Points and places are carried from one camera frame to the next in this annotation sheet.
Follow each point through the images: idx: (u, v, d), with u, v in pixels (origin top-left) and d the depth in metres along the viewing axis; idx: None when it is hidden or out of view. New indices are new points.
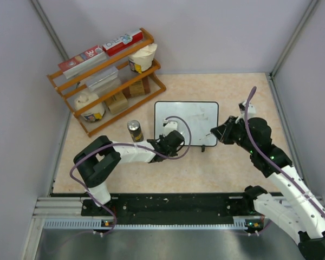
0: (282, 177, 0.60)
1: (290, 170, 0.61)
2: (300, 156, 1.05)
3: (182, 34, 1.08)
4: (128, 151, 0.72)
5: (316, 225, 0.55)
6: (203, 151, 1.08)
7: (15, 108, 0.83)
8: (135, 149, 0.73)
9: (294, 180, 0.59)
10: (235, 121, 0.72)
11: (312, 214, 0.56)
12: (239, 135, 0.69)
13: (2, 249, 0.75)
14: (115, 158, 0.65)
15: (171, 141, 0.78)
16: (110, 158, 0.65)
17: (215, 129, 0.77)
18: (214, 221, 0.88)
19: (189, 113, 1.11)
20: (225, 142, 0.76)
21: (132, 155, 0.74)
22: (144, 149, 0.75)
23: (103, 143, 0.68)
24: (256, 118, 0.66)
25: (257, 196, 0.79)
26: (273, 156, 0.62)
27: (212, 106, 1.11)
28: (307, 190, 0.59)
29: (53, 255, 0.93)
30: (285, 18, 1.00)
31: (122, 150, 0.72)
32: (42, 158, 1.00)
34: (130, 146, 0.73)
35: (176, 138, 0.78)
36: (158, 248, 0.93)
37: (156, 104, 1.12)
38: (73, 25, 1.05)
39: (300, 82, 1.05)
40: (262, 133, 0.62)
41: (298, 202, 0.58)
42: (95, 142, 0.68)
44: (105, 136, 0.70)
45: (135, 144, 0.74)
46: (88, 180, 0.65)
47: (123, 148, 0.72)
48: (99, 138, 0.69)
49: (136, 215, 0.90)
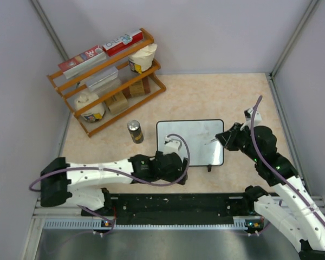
0: (287, 188, 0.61)
1: (294, 182, 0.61)
2: (300, 156, 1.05)
3: (182, 34, 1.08)
4: (86, 178, 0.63)
5: (319, 238, 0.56)
6: (209, 170, 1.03)
7: (15, 108, 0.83)
8: (98, 175, 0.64)
9: (299, 192, 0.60)
10: (239, 128, 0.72)
11: (317, 227, 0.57)
12: (243, 142, 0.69)
13: (2, 249, 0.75)
14: (62, 189, 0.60)
15: (165, 164, 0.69)
16: (58, 188, 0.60)
17: (220, 135, 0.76)
18: (214, 221, 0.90)
19: (192, 132, 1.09)
20: (228, 149, 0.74)
21: (94, 180, 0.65)
22: (112, 173, 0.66)
23: (60, 166, 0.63)
24: (260, 127, 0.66)
25: (258, 198, 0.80)
26: (279, 166, 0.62)
27: (216, 123, 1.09)
28: (312, 202, 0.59)
29: (53, 255, 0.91)
30: (285, 18, 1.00)
31: (78, 176, 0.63)
32: (42, 159, 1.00)
34: (92, 170, 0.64)
35: (170, 163, 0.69)
36: (158, 248, 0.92)
37: (158, 123, 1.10)
38: (73, 26, 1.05)
39: (300, 82, 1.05)
40: (267, 142, 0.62)
41: (303, 214, 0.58)
42: (53, 162, 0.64)
44: (63, 158, 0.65)
45: (100, 167, 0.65)
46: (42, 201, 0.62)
47: (82, 173, 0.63)
48: (56, 160, 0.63)
49: (136, 216, 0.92)
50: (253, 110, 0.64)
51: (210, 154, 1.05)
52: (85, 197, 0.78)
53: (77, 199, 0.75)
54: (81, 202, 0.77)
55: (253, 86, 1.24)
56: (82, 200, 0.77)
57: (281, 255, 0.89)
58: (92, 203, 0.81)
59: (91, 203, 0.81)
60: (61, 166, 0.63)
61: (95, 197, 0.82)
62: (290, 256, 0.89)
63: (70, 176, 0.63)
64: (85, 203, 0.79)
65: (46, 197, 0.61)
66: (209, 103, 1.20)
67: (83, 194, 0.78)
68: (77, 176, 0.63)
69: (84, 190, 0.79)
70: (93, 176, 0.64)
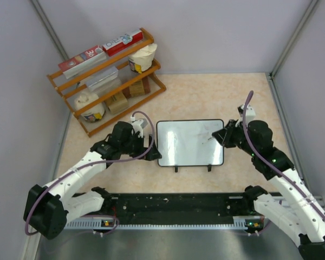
0: (283, 180, 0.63)
1: (290, 174, 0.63)
2: (300, 156, 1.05)
3: (183, 34, 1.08)
4: (70, 184, 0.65)
5: (317, 228, 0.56)
6: (209, 170, 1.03)
7: (14, 107, 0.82)
8: (77, 174, 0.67)
9: (295, 184, 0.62)
10: (234, 124, 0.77)
11: (314, 219, 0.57)
12: (239, 137, 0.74)
13: (0, 249, 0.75)
14: (58, 205, 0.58)
15: (119, 135, 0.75)
16: (52, 207, 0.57)
17: (217, 132, 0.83)
18: (214, 221, 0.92)
19: (190, 132, 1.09)
20: (227, 145, 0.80)
21: (77, 182, 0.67)
22: (88, 167, 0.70)
23: (39, 192, 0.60)
24: (257, 121, 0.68)
25: (257, 197, 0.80)
26: (275, 158, 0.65)
27: (217, 123, 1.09)
28: (309, 194, 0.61)
29: (53, 255, 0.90)
30: (285, 18, 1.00)
31: (62, 188, 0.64)
32: (41, 159, 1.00)
34: (70, 176, 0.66)
35: (122, 130, 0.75)
36: (158, 248, 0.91)
37: (158, 123, 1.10)
38: (73, 26, 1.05)
39: (300, 82, 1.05)
40: (262, 136, 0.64)
41: (300, 206, 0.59)
42: (29, 196, 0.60)
44: (37, 186, 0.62)
45: (74, 169, 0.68)
46: (47, 235, 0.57)
47: (62, 183, 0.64)
48: (31, 192, 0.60)
49: (136, 215, 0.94)
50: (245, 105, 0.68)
51: (209, 155, 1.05)
52: (82, 204, 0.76)
53: (77, 210, 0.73)
54: (83, 210, 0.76)
55: (253, 86, 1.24)
56: (82, 208, 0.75)
57: (281, 255, 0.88)
58: (92, 203, 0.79)
59: (92, 205, 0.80)
60: (40, 192, 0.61)
61: (90, 197, 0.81)
62: (291, 257, 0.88)
63: (55, 192, 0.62)
64: (86, 209, 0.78)
65: (49, 225, 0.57)
66: (209, 103, 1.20)
67: (78, 203, 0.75)
68: (61, 187, 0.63)
69: (76, 201, 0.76)
70: (75, 180, 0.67)
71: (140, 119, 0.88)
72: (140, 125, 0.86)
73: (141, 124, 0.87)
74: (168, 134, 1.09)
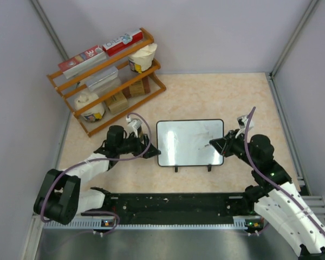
0: (281, 193, 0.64)
1: (288, 187, 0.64)
2: (300, 156, 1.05)
3: (182, 33, 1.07)
4: (84, 170, 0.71)
5: (314, 240, 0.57)
6: (209, 171, 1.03)
7: (14, 107, 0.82)
8: (88, 164, 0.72)
9: (293, 197, 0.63)
10: (235, 135, 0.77)
11: (311, 231, 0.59)
12: (240, 149, 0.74)
13: (1, 249, 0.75)
14: (77, 183, 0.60)
15: (113, 140, 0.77)
16: (71, 186, 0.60)
17: (214, 142, 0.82)
18: (215, 221, 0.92)
19: (192, 132, 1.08)
20: (226, 156, 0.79)
21: (89, 171, 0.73)
22: (96, 161, 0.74)
23: (56, 175, 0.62)
24: (260, 135, 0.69)
25: (259, 200, 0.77)
26: (273, 173, 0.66)
27: (217, 123, 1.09)
28: (306, 206, 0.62)
29: (53, 256, 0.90)
30: (285, 18, 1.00)
31: (77, 172, 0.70)
32: (41, 158, 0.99)
34: (82, 164, 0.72)
35: (115, 135, 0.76)
36: (158, 248, 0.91)
37: (158, 123, 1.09)
38: (72, 26, 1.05)
39: (300, 82, 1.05)
40: (265, 153, 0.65)
41: (298, 218, 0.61)
42: (46, 179, 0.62)
44: (54, 169, 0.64)
45: (86, 160, 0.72)
46: (61, 219, 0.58)
47: (77, 168, 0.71)
48: (48, 175, 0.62)
49: (136, 216, 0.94)
50: (248, 120, 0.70)
51: (209, 155, 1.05)
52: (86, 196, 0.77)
53: (83, 202, 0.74)
54: (87, 205, 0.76)
55: (253, 86, 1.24)
56: (86, 202, 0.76)
57: (281, 255, 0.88)
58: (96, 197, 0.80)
59: (95, 201, 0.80)
60: (57, 174, 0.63)
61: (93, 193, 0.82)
62: (290, 256, 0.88)
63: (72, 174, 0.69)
64: (90, 205, 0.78)
65: (65, 206, 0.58)
66: (209, 103, 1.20)
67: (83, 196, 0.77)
68: (76, 171, 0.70)
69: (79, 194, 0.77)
70: (87, 168, 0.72)
71: (135, 119, 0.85)
72: (134, 125, 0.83)
73: (135, 125, 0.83)
74: (169, 133, 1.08)
